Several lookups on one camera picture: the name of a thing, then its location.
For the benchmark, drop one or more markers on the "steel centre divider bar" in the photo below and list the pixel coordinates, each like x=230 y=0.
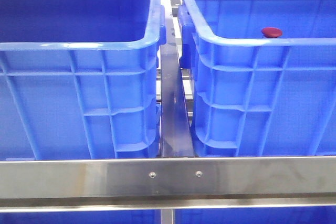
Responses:
x=175 y=130

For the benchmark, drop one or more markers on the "stainless steel front rail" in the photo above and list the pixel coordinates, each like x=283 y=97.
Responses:
x=164 y=183

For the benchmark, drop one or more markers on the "red round button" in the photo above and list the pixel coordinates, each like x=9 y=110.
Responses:
x=272 y=32

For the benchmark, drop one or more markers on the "lower right blue crate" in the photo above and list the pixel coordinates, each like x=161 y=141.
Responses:
x=321 y=214

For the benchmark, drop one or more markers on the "blue plastic crate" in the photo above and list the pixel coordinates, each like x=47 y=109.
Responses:
x=257 y=96
x=78 y=79

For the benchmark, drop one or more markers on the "left blue plastic crate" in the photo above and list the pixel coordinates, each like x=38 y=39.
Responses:
x=78 y=79

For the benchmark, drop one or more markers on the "lower left blue crate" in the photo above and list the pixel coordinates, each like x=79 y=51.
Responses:
x=121 y=216

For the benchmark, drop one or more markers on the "right blue plastic crate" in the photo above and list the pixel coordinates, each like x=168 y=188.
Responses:
x=257 y=96

